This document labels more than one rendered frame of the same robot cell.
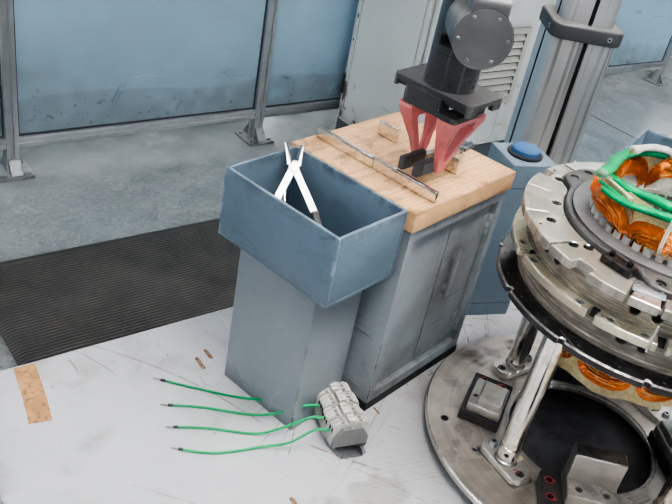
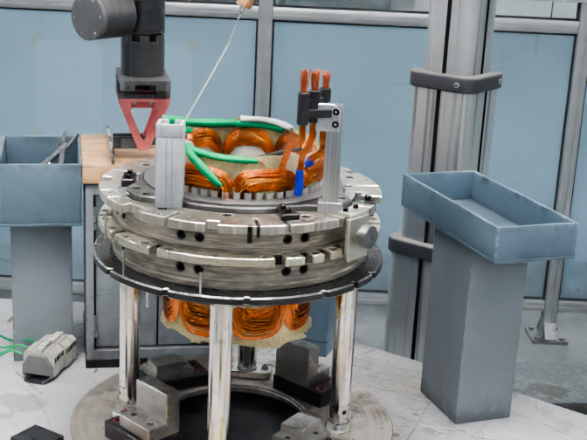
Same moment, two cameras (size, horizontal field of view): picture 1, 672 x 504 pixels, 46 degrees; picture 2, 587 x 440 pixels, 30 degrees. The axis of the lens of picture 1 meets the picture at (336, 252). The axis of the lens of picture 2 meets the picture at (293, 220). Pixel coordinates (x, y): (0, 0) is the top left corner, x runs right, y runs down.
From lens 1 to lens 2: 1.18 m
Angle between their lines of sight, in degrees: 40
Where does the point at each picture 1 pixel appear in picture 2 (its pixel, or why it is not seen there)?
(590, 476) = (148, 406)
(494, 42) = (93, 18)
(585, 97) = (451, 147)
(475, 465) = (104, 402)
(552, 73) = (416, 122)
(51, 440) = not seen: outside the picture
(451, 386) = not seen: hidden behind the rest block
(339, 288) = (10, 212)
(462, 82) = (132, 66)
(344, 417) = (37, 347)
